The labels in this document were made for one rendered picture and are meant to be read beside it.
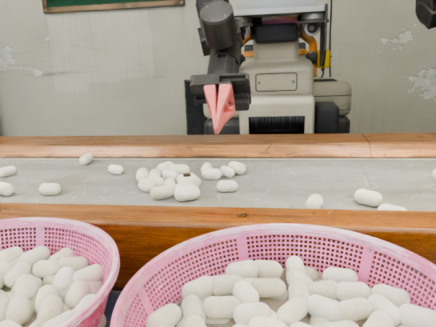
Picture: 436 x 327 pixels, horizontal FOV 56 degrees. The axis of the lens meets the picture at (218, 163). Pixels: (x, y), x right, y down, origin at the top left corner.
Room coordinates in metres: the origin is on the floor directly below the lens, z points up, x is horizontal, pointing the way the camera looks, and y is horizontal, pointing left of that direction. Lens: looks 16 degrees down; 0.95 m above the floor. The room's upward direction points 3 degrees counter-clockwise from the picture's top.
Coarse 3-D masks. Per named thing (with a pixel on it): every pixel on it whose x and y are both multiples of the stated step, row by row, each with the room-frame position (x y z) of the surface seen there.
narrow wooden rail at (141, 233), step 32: (96, 224) 0.44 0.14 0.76; (128, 224) 0.43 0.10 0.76; (160, 224) 0.42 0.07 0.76; (192, 224) 0.42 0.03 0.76; (224, 224) 0.41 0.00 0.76; (320, 224) 0.40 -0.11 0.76; (352, 224) 0.40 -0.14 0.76; (384, 224) 0.39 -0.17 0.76; (416, 224) 0.39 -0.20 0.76; (128, 256) 0.43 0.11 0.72; (224, 256) 0.41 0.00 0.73; (416, 288) 0.38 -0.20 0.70
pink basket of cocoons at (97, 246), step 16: (0, 224) 0.44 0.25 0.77; (16, 224) 0.44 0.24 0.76; (32, 224) 0.44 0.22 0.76; (48, 224) 0.44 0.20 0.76; (64, 224) 0.43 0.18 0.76; (80, 224) 0.42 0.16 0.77; (0, 240) 0.43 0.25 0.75; (16, 240) 0.43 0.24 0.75; (32, 240) 0.43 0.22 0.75; (48, 240) 0.43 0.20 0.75; (64, 240) 0.42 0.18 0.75; (80, 240) 0.41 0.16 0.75; (96, 240) 0.40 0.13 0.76; (112, 240) 0.37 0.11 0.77; (96, 256) 0.39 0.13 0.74; (112, 256) 0.35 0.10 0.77; (112, 272) 0.31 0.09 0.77; (96, 304) 0.27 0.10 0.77; (80, 320) 0.26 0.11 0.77; (96, 320) 0.29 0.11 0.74
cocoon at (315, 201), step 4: (312, 196) 0.50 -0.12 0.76; (316, 196) 0.50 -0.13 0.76; (320, 196) 0.50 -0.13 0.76; (308, 200) 0.49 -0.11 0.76; (312, 200) 0.48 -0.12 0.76; (316, 200) 0.48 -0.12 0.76; (320, 200) 0.49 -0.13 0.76; (308, 204) 0.48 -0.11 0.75; (312, 204) 0.48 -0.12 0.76; (316, 204) 0.48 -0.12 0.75; (320, 204) 0.48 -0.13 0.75; (308, 208) 0.48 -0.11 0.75; (312, 208) 0.48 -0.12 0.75; (316, 208) 0.48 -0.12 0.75; (320, 208) 0.48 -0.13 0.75
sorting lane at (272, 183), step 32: (0, 160) 0.84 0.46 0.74; (32, 160) 0.82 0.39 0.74; (64, 160) 0.81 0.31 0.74; (96, 160) 0.80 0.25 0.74; (128, 160) 0.79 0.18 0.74; (160, 160) 0.78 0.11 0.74; (192, 160) 0.77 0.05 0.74; (224, 160) 0.76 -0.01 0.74; (256, 160) 0.75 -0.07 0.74; (288, 160) 0.74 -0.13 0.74; (320, 160) 0.73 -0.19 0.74; (352, 160) 0.72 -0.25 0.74; (384, 160) 0.71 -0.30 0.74; (416, 160) 0.70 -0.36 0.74; (32, 192) 0.62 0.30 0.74; (64, 192) 0.61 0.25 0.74; (96, 192) 0.61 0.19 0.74; (128, 192) 0.60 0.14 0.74; (224, 192) 0.58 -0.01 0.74; (256, 192) 0.58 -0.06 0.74; (288, 192) 0.57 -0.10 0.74; (320, 192) 0.56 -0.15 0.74; (352, 192) 0.56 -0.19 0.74; (384, 192) 0.55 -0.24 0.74; (416, 192) 0.55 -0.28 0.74
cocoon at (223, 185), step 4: (224, 180) 0.58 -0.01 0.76; (228, 180) 0.58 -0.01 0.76; (232, 180) 0.58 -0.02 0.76; (220, 184) 0.58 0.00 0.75; (224, 184) 0.58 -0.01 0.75; (228, 184) 0.58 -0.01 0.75; (232, 184) 0.58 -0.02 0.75; (236, 184) 0.58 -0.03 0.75; (220, 188) 0.58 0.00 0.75; (224, 188) 0.58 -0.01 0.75; (228, 188) 0.58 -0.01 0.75; (232, 188) 0.57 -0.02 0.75; (236, 188) 0.58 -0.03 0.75
